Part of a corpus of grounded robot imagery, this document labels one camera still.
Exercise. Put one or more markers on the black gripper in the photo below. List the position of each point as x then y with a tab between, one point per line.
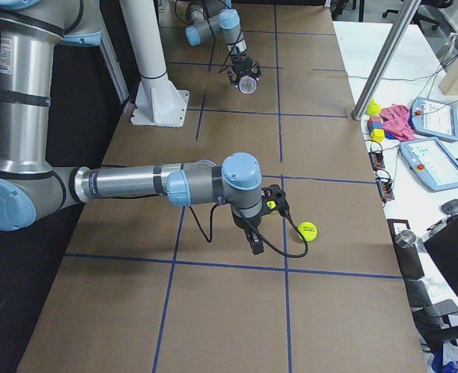
241	70
246	224

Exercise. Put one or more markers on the clear tennis ball tube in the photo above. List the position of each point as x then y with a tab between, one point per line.
247	84

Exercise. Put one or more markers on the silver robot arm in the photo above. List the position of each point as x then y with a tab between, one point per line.
208	20
31	189

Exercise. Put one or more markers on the yellow tennis ball with logo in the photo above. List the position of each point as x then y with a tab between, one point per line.
308	230

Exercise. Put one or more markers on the yellow balls on side table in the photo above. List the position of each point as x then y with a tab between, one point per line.
373	108

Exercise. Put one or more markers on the red and blue block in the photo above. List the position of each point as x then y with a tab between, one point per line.
375	124

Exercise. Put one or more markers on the yellow cube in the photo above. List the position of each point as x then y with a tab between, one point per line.
377	134

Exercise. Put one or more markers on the black power adapter far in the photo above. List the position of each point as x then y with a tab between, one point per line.
376	155

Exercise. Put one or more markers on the silver metal cylinder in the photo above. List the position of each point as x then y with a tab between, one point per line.
405	239

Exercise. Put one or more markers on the pink cloth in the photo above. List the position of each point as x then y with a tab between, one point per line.
396	121

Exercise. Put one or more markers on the far teach pendant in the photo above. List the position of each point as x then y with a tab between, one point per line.
434	118

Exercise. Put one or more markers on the teach pendant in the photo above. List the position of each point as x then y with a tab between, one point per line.
434	118
431	162

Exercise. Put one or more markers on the near teach pendant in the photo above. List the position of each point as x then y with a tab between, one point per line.
431	162

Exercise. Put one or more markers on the black computer mouse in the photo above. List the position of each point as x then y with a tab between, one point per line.
450	207

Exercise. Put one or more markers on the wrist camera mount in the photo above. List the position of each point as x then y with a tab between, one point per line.
276	193

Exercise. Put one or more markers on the white camera pole with base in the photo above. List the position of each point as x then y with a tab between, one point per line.
158	102

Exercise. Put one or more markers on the aluminium frame post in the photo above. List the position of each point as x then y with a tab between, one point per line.
394	37

